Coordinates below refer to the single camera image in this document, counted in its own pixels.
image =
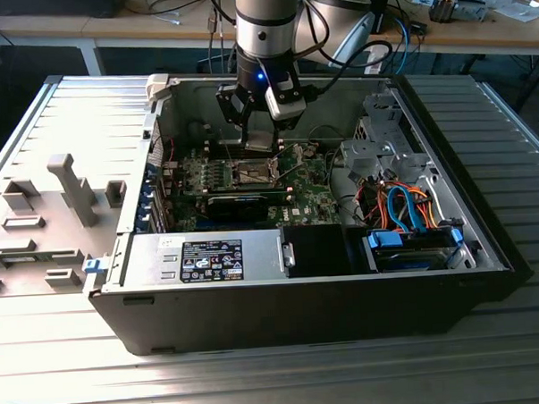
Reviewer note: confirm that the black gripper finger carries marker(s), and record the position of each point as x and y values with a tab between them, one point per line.
290	122
234	105

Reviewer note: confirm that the CPU with silver top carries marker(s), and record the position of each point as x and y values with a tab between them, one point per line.
258	142

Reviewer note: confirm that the thin metal locking lever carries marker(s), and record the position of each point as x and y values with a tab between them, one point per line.
225	143

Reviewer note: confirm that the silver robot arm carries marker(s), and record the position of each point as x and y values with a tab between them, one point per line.
266	14

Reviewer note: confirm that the metal CPU socket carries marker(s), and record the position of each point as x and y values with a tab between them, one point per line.
250	173

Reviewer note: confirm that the CPU cooler on desk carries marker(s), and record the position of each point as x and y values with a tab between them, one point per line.
442	6

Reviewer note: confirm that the green motherboard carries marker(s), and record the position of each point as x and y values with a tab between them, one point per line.
314	191

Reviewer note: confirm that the beige case latch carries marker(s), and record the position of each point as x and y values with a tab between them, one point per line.
159	87

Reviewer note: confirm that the installed RAM stick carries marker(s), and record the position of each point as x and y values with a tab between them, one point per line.
251	192

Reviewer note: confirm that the metal disk bay cage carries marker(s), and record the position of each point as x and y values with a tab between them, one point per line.
383	148

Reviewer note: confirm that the black graphics card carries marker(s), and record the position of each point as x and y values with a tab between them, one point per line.
238	208

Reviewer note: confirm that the wooden desk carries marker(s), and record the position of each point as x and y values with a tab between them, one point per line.
132	26

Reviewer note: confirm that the black plastic shroud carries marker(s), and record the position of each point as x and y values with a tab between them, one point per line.
316	251

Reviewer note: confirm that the black box on desk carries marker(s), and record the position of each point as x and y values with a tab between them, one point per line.
379	5

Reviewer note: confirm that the blue card retainer clips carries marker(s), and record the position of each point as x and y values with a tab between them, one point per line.
140	218

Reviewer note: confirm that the hard disk in blue carrier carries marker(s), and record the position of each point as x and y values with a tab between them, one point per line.
383	242

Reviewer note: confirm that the silver power supply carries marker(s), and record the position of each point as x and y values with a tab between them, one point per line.
147	261

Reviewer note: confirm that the black open PC case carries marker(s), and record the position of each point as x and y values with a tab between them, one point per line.
256	319

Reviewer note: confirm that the silver drive on desk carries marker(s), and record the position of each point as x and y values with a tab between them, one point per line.
471	10

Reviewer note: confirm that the blue case latch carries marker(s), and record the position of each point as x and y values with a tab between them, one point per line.
93	266

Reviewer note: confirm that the black monitor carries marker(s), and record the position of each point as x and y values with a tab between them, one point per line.
42	6

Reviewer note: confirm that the grey parts rack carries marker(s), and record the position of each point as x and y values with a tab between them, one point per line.
41	207

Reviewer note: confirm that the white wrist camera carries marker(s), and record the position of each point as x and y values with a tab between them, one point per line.
287	105

